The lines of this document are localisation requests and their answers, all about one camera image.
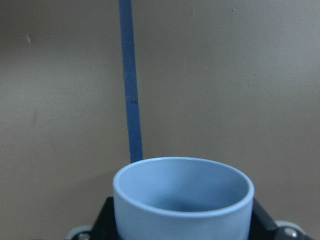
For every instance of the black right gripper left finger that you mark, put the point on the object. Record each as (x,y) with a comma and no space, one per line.
(104,227)

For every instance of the light blue plastic cup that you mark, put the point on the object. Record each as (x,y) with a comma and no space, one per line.
(182,198)

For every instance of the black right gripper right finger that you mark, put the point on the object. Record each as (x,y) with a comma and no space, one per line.
(262,226)

